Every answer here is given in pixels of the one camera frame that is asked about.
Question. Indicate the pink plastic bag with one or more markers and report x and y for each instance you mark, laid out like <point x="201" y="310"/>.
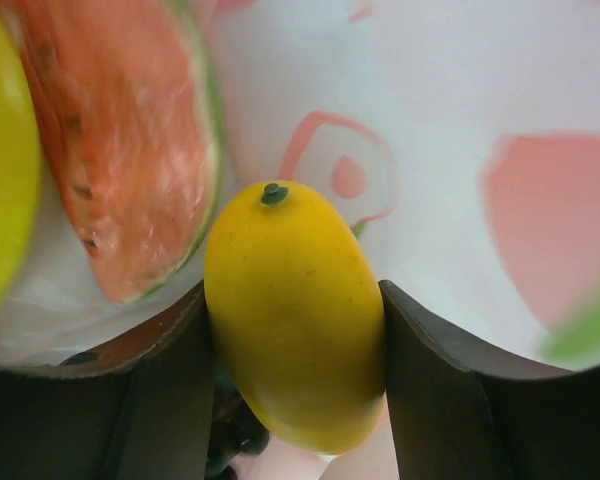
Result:
<point x="460" y="141"/>

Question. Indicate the red orange fake mango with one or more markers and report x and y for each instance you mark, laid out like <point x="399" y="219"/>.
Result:
<point x="20" y="162"/>

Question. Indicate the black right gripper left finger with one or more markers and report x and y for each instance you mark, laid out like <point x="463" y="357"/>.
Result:
<point x="136" y="407"/>

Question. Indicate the fake watermelon slice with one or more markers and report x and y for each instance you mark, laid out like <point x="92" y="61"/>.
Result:
<point x="130" y="117"/>

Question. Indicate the yellow fake mango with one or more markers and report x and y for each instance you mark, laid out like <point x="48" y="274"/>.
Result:
<point x="297" y="316"/>

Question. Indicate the black fake grapes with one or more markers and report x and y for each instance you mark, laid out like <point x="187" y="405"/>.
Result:
<point x="234" y="430"/>

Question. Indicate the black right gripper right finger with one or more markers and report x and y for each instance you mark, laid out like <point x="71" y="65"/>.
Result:
<point x="462" y="408"/>

